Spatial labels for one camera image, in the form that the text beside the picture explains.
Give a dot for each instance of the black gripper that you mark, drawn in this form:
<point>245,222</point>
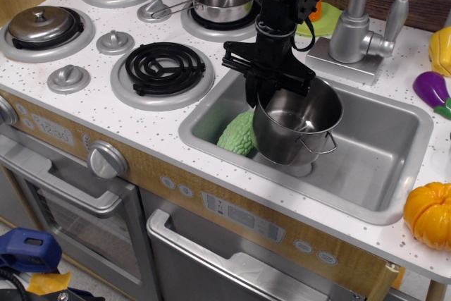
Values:
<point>268,65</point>

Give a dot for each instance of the steel pot with handles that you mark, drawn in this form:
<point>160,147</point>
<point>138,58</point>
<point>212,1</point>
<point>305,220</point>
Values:
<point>293,130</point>

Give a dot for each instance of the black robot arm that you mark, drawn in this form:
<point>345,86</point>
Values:
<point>280,17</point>

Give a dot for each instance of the grey sink basin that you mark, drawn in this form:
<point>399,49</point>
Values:
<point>381,145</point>

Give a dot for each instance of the green toy bitter gourd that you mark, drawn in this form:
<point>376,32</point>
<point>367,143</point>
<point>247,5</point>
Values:
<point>238,136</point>

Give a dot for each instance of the orange toy carrot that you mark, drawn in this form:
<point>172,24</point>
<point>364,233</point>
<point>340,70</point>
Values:
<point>316,15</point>

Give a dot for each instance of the silver toy faucet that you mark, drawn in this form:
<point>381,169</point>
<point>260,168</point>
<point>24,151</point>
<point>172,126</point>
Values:
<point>354,52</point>

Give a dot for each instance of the green toy lettuce leaf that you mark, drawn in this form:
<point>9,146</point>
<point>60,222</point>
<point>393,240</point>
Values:
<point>325,19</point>

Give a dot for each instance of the black coil burner front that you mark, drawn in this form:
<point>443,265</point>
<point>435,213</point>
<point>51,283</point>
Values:
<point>164,68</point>

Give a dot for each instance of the grey stove knob back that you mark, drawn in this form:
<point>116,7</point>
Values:
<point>153,10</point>

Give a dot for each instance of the grey stove knob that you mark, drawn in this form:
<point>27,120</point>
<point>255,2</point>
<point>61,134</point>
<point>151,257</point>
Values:
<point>115,43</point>
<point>68,79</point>
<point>153,10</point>

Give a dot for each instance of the grey stove knob middle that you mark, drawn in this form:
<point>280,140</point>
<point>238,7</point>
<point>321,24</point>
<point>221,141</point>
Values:
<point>115,43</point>

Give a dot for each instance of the silver oven dial knob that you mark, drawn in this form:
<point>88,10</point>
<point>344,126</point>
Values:
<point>105,161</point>

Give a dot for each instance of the purple toy eggplant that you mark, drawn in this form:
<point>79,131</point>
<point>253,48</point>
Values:
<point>432,89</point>

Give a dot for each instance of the silver dishwasher door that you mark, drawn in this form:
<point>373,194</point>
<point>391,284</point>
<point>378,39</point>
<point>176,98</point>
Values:
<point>196,259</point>

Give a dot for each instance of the yellow toy bell pepper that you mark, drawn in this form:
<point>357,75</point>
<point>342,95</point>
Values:
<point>439,51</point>

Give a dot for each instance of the grey stove knob front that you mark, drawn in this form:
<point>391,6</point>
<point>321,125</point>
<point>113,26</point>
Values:
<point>68,79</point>

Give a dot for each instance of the orange toy pumpkin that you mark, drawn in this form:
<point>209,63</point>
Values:
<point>427,215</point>

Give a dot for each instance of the steel lid left burner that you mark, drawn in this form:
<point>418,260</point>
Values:
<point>42,27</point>

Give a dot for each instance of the silver oven door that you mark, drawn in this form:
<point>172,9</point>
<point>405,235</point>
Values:
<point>99,224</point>

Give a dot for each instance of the silver dial knob left edge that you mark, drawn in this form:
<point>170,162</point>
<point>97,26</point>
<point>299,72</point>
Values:
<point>8,114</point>

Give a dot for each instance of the blue clamp tool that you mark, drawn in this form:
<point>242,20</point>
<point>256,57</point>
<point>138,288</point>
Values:
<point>27,250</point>

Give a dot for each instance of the yellow tape piece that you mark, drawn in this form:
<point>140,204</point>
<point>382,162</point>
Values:
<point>46,283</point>

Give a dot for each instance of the steel saucepan with handle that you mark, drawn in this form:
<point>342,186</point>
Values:
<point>216,11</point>

